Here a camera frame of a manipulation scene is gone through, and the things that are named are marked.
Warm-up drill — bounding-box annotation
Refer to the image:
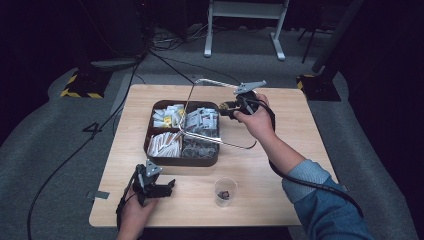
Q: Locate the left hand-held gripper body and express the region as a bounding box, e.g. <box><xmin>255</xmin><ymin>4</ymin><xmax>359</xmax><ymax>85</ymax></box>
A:
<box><xmin>132</xmin><ymin>159</ymin><xmax>164</xmax><ymax>207</ymax></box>

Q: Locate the white desk frame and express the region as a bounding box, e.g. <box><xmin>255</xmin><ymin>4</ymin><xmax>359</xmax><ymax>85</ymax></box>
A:
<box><xmin>203</xmin><ymin>0</ymin><xmax>291</xmax><ymax>62</ymax></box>

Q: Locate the clear lid with metal rim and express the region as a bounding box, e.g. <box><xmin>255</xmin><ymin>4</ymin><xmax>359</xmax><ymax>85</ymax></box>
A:
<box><xmin>178</xmin><ymin>78</ymin><xmax>259</xmax><ymax>151</ymax></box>

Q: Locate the pile of white black packets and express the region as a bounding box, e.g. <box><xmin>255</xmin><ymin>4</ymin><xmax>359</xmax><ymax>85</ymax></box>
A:
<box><xmin>185</xmin><ymin>107</ymin><xmax>219</xmax><ymax>132</ymax></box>

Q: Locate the pile of white orange sticks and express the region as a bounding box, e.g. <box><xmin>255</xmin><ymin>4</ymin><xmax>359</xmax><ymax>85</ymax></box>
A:
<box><xmin>146</xmin><ymin>131</ymin><xmax>183</xmax><ymax>158</ymax></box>

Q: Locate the black metal stand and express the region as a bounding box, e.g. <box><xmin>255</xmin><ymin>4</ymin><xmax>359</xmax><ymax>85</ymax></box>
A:
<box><xmin>297</xmin><ymin>19</ymin><xmax>336</xmax><ymax>65</ymax></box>

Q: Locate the bundle of floor cables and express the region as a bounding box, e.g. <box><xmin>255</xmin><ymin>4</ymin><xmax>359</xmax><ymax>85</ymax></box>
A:
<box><xmin>149</xmin><ymin>23</ymin><xmax>212</xmax><ymax>53</ymax></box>

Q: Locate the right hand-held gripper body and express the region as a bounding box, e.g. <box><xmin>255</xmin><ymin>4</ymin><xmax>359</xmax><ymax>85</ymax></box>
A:
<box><xmin>229</xmin><ymin>79</ymin><xmax>268</xmax><ymax>116</ymax></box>

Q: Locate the pile of dark packets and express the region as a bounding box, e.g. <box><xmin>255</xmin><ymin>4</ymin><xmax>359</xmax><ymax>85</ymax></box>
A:
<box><xmin>181</xmin><ymin>130</ymin><xmax>219</xmax><ymax>159</ymax></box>

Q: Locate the pile of white yellow packets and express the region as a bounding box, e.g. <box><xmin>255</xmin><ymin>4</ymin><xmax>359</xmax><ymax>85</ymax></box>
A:
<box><xmin>151</xmin><ymin>103</ymin><xmax>186</xmax><ymax>129</ymax></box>

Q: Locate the person's left hand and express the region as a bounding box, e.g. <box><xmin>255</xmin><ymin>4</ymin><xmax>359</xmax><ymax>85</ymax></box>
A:
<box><xmin>116</xmin><ymin>185</ymin><xmax>161</xmax><ymax>236</ymax></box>

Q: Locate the clear plastic cup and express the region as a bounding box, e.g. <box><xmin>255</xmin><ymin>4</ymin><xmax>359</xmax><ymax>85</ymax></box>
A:
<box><xmin>213</xmin><ymin>176</ymin><xmax>239</xmax><ymax>208</ymax></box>

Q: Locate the brown compartment box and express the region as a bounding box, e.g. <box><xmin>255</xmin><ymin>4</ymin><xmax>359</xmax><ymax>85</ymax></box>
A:
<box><xmin>142</xmin><ymin>99</ymin><xmax>221</xmax><ymax>168</ymax></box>

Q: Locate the person's right hand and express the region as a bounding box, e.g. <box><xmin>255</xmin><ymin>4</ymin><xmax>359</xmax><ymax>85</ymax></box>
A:
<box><xmin>232</xmin><ymin>92</ymin><xmax>277</xmax><ymax>143</ymax></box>

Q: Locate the long black floor cable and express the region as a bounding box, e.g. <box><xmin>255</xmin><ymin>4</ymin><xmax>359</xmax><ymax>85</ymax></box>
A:
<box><xmin>26</xmin><ymin>55</ymin><xmax>148</xmax><ymax>240</ymax></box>

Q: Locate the right hand-held gripper cable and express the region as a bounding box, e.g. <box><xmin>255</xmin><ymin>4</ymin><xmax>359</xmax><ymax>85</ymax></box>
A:
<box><xmin>244</xmin><ymin>97</ymin><xmax>365</xmax><ymax>220</ymax></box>

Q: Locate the grey slanted post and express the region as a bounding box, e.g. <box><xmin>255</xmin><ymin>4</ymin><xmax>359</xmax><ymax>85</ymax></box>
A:
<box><xmin>311</xmin><ymin>0</ymin><xmax>367</xmax><ymax>75</ymax></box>

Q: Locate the black yellow striped stand base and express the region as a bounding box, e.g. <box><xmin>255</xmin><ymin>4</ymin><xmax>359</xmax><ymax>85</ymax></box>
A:
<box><xmin>60</xmin><ymin>67</ymin><xmax>113</xmax><ymax>100</ymax></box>
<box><xmin>296</xmin><ymin>72</ymin><xmax>342</xmax><ymax>102</ymax></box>

